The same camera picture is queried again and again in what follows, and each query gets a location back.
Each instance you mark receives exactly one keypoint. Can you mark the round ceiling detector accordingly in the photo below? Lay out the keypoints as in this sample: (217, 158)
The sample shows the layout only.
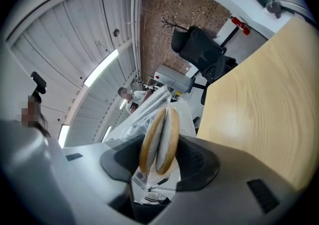
(116, 33)

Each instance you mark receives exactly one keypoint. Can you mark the red fire extinguisher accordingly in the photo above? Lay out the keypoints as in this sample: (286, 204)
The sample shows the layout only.
(245, 29)

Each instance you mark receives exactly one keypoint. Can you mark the white open shelf unit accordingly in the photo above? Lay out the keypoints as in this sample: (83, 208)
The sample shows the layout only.
(152, 84)

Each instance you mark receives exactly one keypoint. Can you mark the grey cabinet red sticker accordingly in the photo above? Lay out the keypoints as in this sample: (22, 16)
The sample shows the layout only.
(172, 76)

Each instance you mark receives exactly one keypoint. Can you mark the person's face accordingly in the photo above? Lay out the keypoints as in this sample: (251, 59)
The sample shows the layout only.
(31, 111)

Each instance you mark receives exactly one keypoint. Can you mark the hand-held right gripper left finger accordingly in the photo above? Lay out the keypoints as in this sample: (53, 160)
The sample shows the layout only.
(119, 159)

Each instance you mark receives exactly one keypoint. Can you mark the black office chair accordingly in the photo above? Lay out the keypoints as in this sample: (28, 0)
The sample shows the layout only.
(197, 44)

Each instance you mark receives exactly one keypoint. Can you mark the black head-worn camera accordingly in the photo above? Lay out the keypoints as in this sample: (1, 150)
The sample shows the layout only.
(40, 83)

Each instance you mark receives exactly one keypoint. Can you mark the clear plastic bag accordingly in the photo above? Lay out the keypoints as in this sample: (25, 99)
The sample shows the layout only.
(184, 119)

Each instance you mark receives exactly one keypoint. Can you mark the smartphone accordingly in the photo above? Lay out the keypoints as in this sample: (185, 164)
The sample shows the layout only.
(133, 104)

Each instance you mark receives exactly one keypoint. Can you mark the dark branch coat stand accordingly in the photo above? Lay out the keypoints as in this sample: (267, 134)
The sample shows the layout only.
(174, 26)

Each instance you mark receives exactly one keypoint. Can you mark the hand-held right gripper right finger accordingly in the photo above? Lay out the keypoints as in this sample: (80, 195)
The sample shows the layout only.
(199, 166)

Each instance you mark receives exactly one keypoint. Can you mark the long ceiling light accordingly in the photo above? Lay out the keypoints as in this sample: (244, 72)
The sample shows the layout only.
(63, 135)
(102, 67)
(122, 104)
(107, 133)

